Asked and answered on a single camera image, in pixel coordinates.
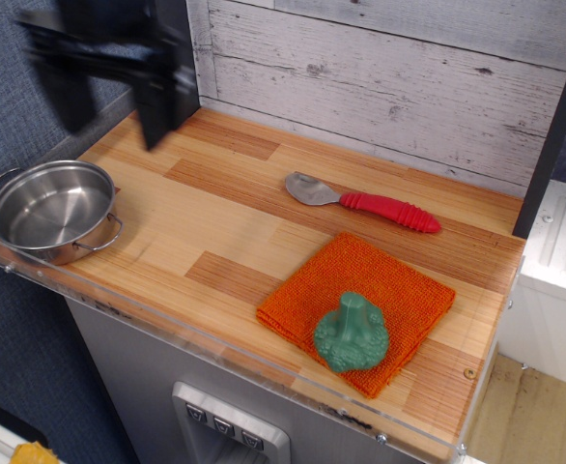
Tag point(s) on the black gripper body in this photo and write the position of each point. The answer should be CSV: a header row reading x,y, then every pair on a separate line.
x,y
132,42

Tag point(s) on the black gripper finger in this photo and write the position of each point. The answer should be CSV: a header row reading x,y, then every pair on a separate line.
x,y
70,96
157,109

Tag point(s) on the green toy broccoli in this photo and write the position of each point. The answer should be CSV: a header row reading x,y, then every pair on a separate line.
x,y
352,337

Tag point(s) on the orange knitted rag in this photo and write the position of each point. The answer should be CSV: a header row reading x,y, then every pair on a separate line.
x,y
411,304

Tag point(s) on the grey toy fridge cabinet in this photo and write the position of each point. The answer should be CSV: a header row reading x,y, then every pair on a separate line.
x,y
139,369

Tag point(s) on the silver dispenser button panel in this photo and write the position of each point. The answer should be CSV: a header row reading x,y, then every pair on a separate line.
x,y
215,431

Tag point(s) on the yellow object at corner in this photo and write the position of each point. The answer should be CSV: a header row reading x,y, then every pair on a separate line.
x,y
33,453

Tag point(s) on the white toy sink unit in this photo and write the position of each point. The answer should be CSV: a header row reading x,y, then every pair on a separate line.
x,y
532,330

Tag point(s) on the left dark grey post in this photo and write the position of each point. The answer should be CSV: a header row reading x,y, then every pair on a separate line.
x,y
186,80

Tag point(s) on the dark grey post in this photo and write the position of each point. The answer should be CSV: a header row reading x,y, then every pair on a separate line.
x,y
542,173
186,80

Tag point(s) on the steel pot with handles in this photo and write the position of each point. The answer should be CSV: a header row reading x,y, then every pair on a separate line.
x,y
59,211

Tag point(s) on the red handled metal spoon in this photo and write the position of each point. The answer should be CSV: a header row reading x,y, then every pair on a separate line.
x,y
313,192

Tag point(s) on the right dark grey post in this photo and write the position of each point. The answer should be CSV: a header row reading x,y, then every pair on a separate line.
x,y
542,173

